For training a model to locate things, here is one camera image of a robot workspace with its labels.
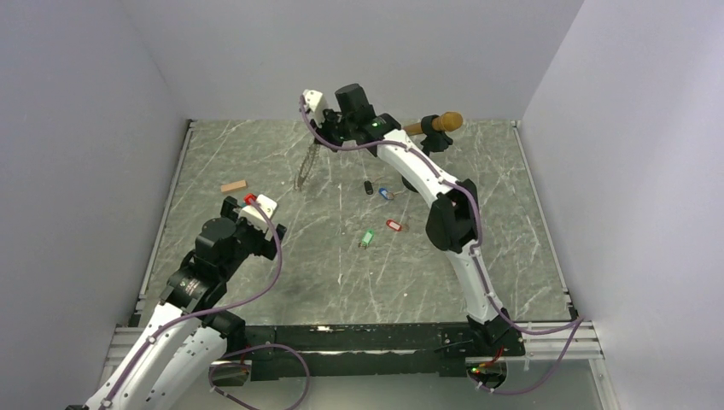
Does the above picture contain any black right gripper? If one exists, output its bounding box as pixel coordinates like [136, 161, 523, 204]
[311, 105, 357, 153]

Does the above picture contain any metal disc with keyrings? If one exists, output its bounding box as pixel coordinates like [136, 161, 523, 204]
[294, 143, 320, 190]

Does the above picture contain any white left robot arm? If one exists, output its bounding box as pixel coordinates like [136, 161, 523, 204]
[81, 194, 287, 409]

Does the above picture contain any natural wooden block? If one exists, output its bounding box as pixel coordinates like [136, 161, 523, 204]
[220, 179, 248, 195]

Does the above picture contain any black key tag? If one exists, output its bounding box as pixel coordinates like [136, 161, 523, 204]
[364, 180, 374, 195]

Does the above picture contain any black microphone stand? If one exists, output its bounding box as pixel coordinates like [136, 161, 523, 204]
[421, 132, 453, 155]

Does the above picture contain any green key tag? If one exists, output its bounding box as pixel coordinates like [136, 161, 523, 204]
[359, 229, 375, 249]

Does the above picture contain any red key tag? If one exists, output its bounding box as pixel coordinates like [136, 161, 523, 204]
[385, 220, 409, 232]

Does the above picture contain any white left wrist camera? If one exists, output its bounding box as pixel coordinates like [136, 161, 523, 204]
[237, 193, 278, 231]

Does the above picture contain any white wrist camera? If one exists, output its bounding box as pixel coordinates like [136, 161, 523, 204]
[237, 193, 278, 231]
[302, 89, 329, 126]

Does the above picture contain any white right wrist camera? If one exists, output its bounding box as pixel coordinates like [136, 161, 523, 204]
[302, 89, 329, 126]

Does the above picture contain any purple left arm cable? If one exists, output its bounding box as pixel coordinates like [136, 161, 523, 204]
[98, 201, 312, 410]

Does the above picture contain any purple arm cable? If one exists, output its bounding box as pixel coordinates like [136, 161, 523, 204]
[298, 96, 587, 397]
[98, 201, 312, 410]

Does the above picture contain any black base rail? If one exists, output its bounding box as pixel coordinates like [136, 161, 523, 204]
[222, 321, 526, 381]

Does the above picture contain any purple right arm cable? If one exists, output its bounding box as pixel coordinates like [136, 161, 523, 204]
[298, 96, 587, 397]

